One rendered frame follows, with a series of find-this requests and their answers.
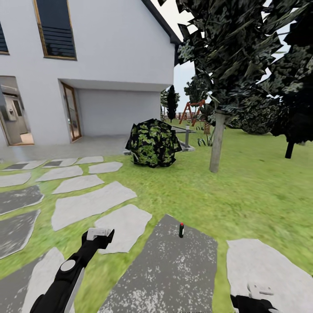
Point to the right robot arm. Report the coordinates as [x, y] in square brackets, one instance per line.
[253, 303]

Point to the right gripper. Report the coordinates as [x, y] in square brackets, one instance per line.
[246, 304]

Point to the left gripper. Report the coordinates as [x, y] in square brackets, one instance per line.
[100, 242]

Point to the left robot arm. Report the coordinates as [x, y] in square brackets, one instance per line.
[60, 296]

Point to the door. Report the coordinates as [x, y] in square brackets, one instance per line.
[71, 108]

